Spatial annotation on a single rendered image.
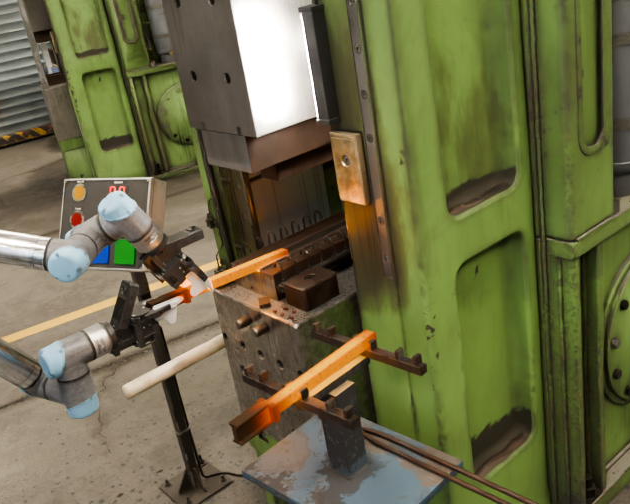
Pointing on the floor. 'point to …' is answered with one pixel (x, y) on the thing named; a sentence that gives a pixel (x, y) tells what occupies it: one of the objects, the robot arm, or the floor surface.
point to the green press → (114, 88)
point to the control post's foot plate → (178, 493)
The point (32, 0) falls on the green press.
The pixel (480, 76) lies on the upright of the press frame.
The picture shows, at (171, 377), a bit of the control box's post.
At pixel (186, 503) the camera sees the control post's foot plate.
